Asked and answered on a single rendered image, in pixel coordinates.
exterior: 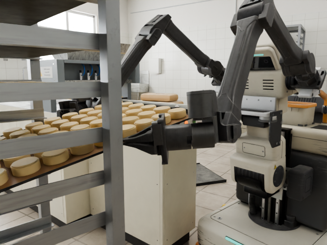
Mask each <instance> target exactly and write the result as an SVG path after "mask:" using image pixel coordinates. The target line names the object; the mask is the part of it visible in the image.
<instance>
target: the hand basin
mask: <svg viewBox="0 0 327 245"><path fill-rule="evenodd" d="M149 73H150V74H158V73H161V58H150V59H149V70H140V83H131V92H137V100H139V92H149Z"/></svg>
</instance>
